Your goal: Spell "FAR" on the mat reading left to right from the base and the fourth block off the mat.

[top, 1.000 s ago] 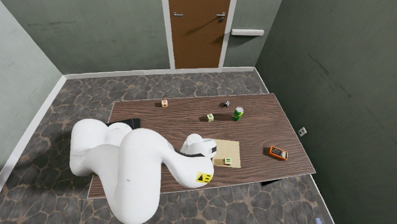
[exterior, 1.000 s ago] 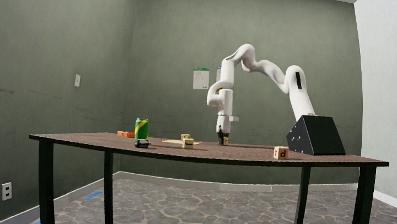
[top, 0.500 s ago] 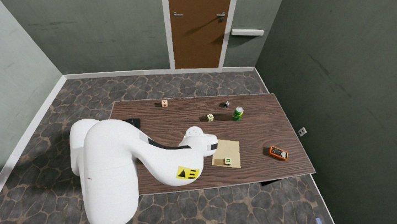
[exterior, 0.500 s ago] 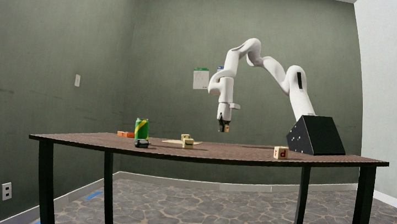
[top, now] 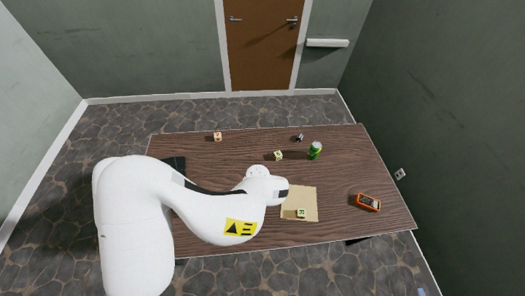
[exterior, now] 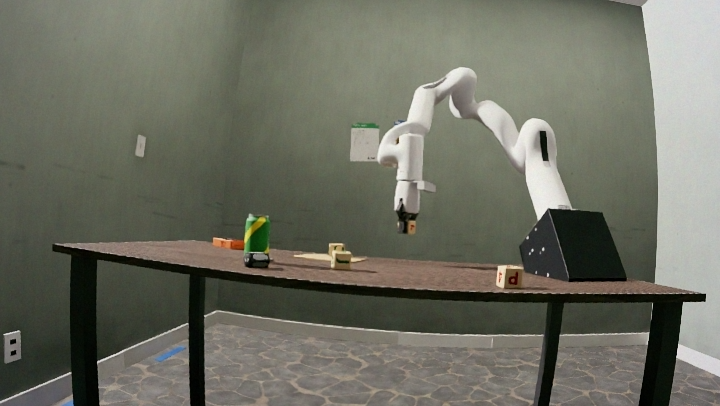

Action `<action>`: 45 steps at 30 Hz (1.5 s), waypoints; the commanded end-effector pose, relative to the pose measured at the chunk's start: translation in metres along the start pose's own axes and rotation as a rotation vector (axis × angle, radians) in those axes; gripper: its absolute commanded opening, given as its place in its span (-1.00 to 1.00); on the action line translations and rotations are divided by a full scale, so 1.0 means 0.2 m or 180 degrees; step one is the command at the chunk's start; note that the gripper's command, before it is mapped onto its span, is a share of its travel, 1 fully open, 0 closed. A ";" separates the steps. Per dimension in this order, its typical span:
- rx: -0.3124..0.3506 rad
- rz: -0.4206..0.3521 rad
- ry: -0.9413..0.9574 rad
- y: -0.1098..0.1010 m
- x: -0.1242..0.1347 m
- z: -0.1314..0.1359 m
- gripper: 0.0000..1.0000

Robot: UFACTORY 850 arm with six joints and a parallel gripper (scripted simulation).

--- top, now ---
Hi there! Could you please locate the green drink can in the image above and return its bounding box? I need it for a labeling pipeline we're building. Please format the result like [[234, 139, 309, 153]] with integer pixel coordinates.
[[308, 141, 322, 160]]

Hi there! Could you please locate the beige mat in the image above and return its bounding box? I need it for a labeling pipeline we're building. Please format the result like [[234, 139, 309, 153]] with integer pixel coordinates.
[[281, 184, 318, 222]]

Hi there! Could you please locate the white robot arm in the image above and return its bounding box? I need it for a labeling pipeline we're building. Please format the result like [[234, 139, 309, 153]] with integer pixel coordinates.
[[92, 155, 289, 296]]

